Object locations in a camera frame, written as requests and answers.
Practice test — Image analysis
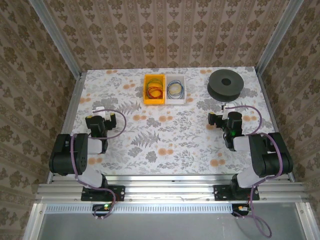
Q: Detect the floral patterned table cover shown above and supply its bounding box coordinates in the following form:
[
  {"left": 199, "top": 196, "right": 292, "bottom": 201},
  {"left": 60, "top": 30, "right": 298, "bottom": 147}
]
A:
[{"left": 53, "top": 66, "right": 288, "bottom": 176}]

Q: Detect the white slotted cable duct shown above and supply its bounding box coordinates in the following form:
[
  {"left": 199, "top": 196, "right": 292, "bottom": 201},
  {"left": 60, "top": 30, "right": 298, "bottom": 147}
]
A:
[{"left": 44, "top": 205, "right": 235, "bottom": 215}]

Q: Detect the blue cable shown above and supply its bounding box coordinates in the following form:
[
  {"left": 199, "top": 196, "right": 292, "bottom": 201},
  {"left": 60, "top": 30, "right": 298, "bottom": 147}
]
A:
[{"left": 166, "top": 79, "right": 186, "bottom": 98}]

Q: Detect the yellow plastic bin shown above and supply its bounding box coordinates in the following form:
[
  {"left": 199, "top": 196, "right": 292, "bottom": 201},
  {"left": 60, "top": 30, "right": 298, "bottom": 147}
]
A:
[{"left": 143, "top": 73, "right": 166, "bottom": 105}]

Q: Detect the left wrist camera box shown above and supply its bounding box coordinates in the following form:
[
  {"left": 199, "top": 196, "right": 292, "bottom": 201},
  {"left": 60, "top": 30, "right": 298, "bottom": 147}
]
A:
[{"left": 91, "top": 106, "right": 107, "bottom": 117}]

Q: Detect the aluminium frame post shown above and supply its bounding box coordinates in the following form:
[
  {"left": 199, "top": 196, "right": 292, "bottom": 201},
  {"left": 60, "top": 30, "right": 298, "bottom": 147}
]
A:
[
  {"left": 256, "top": 0, "right": 305, "bottom": 74},
  {"left": 27, "top": 0, "right": 84, "bottom": 77}
]

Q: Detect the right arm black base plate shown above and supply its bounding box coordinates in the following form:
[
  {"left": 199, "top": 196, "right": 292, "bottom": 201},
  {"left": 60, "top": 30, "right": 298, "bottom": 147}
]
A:
[{"left": 213, "top": 184, "right": 260, "bottom": 202}]

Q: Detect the green cable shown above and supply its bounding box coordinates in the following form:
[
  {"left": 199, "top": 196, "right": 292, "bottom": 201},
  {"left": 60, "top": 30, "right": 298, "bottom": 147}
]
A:
[{"left": 146, "top": 77, "right": 164, "bottom": 89}]

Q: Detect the white plastic bin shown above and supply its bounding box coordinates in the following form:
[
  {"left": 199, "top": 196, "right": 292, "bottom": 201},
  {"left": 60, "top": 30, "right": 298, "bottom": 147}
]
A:
[{"left": 164, "top": 73, "right": 188, "bottom": 105}]

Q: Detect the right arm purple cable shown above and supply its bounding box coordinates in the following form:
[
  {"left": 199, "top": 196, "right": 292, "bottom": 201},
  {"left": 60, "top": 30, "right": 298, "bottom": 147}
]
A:
[{"left": 226, "top": 104, "right": 288, "bottom": 238}]

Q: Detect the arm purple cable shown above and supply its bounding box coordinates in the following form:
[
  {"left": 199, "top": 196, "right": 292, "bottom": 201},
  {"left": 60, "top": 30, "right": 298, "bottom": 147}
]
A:
[
  {"left": 226, "top": 104, "right": 288, "bottom": 238},
  {"left": 70, "top": 109, "right": 127, "bottom": 221}
]

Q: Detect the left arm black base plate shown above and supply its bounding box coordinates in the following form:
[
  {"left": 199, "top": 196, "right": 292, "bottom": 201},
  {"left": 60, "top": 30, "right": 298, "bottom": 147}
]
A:
[{"left": 81, "top": 185, "right": 126, "bottom": 202}]

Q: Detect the grey metal lower shelf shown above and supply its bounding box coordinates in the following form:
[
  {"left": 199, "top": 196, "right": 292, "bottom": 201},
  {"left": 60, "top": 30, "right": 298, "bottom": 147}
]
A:
[{"left": 23, "top": 202, "right": 320, "bottom": 240}]

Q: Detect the black cable spool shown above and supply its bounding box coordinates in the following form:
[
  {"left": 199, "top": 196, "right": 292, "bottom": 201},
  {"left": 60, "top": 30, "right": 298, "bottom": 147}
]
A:
[{"left": 207, "top": 68, "right": 245, "bottom": 102}]

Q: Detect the small black controller board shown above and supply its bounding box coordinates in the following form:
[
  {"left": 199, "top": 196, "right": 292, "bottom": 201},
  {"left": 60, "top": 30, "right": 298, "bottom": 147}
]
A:
[
  {"left": 231, "top": 203, "right": 251, "bottom": 217},
  {"left": 92, "top": 203, "right": 114, "bottom": 218}
]

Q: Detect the aluminium table side rail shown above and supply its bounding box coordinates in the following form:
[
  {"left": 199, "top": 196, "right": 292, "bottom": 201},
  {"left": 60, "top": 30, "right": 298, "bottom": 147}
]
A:
[
  {"left": 46, "top": 71, "right": 88, "bottom": 183},
  {"left": 254, "top": 66, "right": 296, "bottom": 183}
]

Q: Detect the aluminium mounting rail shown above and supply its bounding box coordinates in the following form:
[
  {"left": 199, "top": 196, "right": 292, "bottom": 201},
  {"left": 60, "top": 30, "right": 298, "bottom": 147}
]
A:
[{"left": 36, "top": 174, "right": 311, "bottom": 205}]

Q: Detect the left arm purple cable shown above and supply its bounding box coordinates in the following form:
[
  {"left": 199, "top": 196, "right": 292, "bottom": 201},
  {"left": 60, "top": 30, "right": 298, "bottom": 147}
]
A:
[{"left": 70, "top": 109, "right": 127, "bottom": 221}]

